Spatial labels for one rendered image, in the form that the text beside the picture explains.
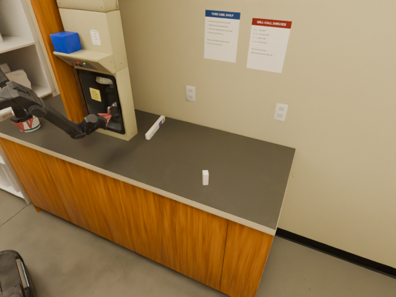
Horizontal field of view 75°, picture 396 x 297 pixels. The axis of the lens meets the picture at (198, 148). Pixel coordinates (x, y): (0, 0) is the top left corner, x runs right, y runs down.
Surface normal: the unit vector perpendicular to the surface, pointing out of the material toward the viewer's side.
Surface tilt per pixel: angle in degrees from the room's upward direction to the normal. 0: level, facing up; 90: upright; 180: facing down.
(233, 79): 90
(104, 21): 90
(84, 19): 90
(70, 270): 0
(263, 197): 0
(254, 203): 0
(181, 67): 90
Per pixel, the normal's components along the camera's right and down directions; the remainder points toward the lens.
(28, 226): 0.01, -0.81
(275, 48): -0.41, 0.54
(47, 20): 0.91, 0.25
